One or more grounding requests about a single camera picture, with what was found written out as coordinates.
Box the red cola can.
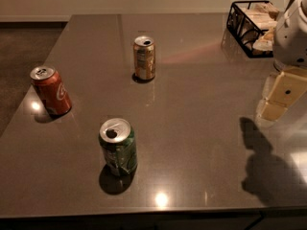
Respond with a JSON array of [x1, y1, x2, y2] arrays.
[[30, 65, 72, 116]]

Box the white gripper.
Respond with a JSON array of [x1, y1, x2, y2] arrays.
[[259, 59, 307, 122]]

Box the black wire basket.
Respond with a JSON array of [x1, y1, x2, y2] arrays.
[[226, 0, 279, 58]]

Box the green soda can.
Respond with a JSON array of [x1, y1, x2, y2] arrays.
[[99, 118, 137, 176]]

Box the orange soda can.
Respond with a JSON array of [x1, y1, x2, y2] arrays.
[[133, 35, 155, 81]]

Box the packets in basket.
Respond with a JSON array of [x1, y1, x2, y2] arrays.
[[240, 2, 279, 55]]

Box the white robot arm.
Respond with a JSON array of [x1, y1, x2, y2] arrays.
[[256, 0, 307, 122]]

